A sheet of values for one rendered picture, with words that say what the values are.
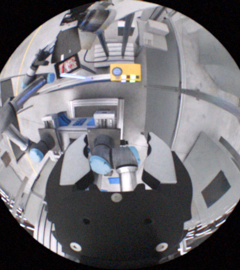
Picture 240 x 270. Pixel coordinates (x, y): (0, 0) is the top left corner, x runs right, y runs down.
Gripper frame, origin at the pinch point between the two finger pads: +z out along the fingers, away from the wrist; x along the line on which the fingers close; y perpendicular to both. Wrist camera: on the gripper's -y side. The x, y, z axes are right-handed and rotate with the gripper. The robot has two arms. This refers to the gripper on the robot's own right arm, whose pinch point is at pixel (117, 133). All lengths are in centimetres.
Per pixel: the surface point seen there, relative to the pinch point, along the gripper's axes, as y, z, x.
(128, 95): 10, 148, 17
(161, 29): -63, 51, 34
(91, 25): -49, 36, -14
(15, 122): 12, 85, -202
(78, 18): -57, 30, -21
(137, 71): -14.9, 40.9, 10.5
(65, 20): -55, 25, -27
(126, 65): -18.0, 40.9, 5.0
